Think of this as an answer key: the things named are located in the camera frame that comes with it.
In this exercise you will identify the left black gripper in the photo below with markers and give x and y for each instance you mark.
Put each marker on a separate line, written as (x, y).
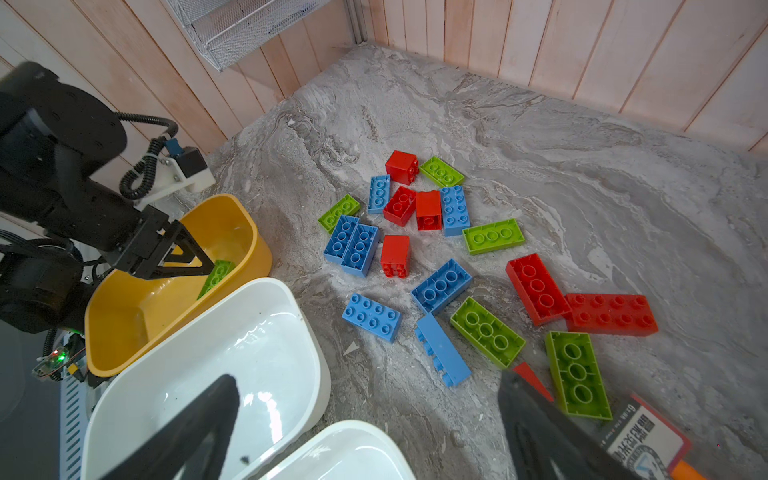
(154, 248)

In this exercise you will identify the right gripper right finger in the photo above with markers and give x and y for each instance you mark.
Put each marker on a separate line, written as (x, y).
(543, 443)

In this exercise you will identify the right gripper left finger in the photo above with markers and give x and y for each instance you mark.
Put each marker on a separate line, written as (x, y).
(194, 444)

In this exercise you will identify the green lego brick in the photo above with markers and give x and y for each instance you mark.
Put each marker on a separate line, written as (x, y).
(221, 269)
(441, 173)
(488, 334)
(580, 390)
(492, 237)
(347, 205)

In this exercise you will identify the blue lego brick bottom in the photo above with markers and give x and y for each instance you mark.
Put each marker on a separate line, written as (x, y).
(373, 317)

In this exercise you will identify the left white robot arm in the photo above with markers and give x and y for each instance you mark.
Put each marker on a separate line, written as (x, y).
(54, 138)

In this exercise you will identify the small red lego brick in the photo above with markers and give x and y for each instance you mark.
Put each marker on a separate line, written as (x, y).
(526, 372)

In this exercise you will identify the yellow plastic bin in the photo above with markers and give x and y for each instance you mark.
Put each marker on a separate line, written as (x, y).
(127, 317)

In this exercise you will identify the middle white plastic bin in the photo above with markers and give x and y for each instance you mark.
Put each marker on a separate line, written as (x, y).
(259, 336)

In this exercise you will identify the white plastic bin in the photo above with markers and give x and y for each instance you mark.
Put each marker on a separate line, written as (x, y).
(259, 336)
(349, 449)

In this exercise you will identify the blue lego brick side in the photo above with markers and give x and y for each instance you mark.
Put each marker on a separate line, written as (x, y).
(446, 360)

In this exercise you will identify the right white plastic bin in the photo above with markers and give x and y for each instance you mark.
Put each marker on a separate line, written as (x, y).
(349, 449)

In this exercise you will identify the red long lego right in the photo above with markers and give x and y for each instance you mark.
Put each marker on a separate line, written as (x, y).
(613, 314)

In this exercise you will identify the red long lego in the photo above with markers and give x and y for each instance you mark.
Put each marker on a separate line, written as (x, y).
(613, 314)
(542, 298)

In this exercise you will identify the red long lego left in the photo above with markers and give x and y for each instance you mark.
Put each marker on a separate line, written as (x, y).
(542, 298)

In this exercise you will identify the blue double lego brick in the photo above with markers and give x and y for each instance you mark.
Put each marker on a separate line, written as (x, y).
(352, 245)

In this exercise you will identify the blue lego brick upright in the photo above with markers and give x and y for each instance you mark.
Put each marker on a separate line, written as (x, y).
(442, 287)

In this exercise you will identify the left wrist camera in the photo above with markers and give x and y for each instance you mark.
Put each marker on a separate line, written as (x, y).
(189, 171)

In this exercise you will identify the white wire mesh shelf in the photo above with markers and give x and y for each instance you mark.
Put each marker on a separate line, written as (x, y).
(226, 31)

